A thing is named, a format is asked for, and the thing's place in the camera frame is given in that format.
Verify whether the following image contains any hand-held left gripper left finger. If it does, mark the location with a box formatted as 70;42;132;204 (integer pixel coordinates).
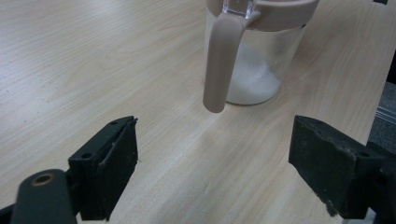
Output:
67;115;139;222

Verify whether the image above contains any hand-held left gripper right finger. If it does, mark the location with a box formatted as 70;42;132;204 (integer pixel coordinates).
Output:
288;115;390;220

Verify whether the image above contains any clear pitcher with beige handle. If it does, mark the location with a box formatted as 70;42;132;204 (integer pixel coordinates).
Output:
202;0;321;114

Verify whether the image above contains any black curtain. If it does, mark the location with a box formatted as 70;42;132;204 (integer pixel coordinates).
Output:
386;52;396;85

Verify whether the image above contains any metal floor rail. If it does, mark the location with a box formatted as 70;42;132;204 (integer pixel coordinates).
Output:
375;105;396;125

